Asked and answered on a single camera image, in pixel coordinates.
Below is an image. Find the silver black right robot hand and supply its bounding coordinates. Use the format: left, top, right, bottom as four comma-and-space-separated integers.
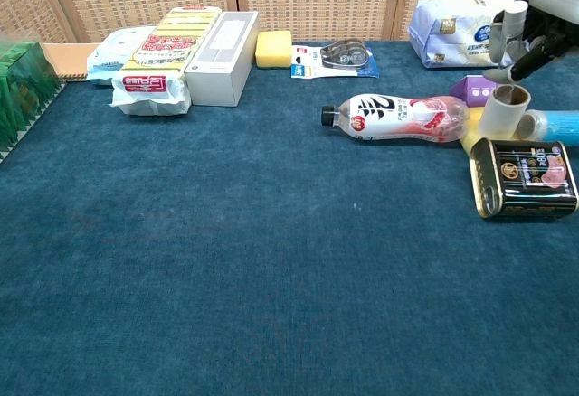
482, 0, 579, 85

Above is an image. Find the white blue tissue pack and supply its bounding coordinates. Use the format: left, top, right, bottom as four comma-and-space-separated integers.
407, 0, 528, 70

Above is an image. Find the light blue wrapped roll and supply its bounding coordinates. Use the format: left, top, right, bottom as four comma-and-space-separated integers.
515, 108, 579, 147

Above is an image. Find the small purple box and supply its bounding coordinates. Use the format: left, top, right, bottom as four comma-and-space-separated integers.
449, 74, 501, 108

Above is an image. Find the white cardboard core roll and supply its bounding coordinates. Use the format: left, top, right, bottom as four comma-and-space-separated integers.
478, 84, 533, 140

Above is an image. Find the yellow sponge block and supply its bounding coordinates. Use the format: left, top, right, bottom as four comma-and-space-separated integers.
254, 30, 293, 70
460, 107, 488, 154

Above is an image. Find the black gold meat can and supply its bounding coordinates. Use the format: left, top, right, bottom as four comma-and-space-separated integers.
469, 137, 579, 222

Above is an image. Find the pink white drink bottle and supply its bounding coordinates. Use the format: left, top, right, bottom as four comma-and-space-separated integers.
320, 93, 471, 145

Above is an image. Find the correction tape blister pack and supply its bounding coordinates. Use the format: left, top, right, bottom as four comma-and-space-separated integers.
290, 38, 380, 80

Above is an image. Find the white power strip box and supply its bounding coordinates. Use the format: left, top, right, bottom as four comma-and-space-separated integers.
184, 10, 261, 108

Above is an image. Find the blue table cloth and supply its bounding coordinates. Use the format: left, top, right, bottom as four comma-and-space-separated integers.
0, 39, 579, 396

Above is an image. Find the yellow green sponge multipack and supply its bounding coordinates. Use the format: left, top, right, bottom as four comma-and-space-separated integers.
109, 5, 223, 117

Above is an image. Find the blue white wet wipes pack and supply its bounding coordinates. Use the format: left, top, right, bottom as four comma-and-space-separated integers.
85, 25, 157, 86

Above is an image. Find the brown spiral notebook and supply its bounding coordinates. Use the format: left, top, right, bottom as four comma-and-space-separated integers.
43, 42, 101, 83

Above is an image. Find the clear box of green packets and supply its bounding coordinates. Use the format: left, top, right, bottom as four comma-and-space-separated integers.
0, 42, 64, 165

